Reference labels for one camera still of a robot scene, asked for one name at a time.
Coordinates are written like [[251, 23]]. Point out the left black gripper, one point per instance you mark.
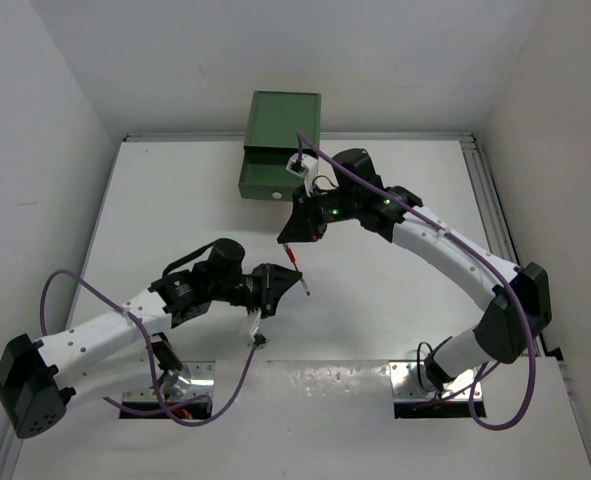
[[273, 279]]

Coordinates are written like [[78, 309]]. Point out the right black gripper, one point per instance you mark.
[[302, 226]]

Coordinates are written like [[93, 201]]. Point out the red gel pen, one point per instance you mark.
[[289, 252]]

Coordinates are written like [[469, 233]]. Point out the green top drawer tray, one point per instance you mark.
[[264, 176]]

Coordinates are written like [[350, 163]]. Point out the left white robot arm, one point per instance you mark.
[[127, 346]]

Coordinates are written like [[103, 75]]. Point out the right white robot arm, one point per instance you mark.
[[514, 300]]

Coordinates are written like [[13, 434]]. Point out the green top drawer unit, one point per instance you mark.
[[275, 117]]

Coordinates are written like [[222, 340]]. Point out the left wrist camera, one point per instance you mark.
[[250, 330]]

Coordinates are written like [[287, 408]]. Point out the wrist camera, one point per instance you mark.
[[250, 330], [303, 166]]

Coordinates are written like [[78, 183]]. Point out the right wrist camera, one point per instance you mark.
[[303, 166]]

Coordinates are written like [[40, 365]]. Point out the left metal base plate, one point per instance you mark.
[[195, 379]]

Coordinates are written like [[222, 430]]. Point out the metal base plate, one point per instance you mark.
[[411, 386], [195, 379]]

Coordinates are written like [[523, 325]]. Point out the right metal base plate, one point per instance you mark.
[[411, 386]]

